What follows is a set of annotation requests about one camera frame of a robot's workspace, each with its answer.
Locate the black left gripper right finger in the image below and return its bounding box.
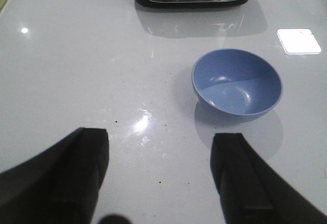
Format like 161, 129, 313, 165
211, 133, 326, 223

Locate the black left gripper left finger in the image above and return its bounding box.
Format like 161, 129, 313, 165
1, 127, 109, 223

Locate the blue bowl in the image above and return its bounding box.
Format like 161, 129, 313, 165
191, 49, 283, 123

